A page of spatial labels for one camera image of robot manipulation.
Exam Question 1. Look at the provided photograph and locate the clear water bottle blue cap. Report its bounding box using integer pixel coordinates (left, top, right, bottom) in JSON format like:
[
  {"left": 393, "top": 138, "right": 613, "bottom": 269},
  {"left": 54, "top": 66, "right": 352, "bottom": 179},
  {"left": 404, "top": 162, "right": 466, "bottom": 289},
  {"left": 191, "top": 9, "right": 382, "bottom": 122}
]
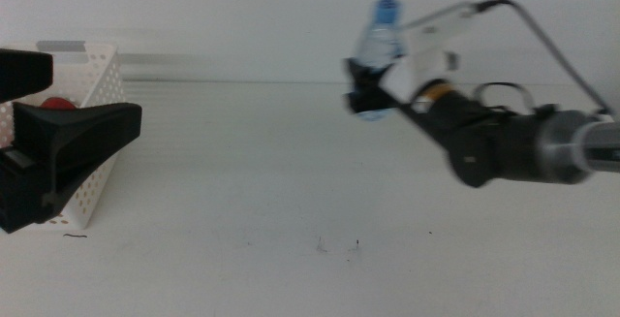
[{"left": 352, "top": 0, "right": 407, "bottom": 122}]

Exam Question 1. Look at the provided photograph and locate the black braided cable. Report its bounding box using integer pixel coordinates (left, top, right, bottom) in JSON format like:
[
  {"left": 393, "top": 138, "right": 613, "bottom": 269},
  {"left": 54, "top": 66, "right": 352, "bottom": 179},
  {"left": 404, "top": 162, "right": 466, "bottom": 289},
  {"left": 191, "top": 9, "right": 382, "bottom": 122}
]
[{"left": 477, "top": 0, "right": 616, "bottom": 114}]

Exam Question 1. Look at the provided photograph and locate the white perforated plastic basket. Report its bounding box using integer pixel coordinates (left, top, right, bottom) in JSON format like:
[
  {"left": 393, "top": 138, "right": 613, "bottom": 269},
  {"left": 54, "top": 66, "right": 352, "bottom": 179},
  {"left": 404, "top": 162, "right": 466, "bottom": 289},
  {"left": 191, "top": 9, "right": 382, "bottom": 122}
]
[{"left": 0, "top": 41, "right": 133, "bottom": 231}]

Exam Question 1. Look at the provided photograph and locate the thin black cable loop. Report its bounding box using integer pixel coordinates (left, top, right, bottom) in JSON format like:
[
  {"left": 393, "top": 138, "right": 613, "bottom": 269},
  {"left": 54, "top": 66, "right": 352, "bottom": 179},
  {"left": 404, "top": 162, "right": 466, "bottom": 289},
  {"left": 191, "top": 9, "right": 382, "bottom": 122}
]
[{"left": 472, "top": 81, "right": 534, "bottom": 112}]

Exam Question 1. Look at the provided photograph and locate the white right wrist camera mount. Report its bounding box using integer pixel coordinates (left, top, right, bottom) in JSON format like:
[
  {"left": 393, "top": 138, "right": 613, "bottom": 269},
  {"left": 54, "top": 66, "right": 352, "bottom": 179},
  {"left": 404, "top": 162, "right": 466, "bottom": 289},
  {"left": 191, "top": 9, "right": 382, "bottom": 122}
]
[{"left": 382, "top": 0, "right": 485, "bottom": 108}]

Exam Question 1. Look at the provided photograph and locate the red soda can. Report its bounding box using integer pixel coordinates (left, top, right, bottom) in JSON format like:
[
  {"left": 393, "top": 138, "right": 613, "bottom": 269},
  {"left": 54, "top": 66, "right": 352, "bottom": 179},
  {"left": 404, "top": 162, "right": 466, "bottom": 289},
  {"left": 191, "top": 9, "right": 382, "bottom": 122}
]
[{"left": 39, "top": 96, "right": 78, "bottom": 111}]

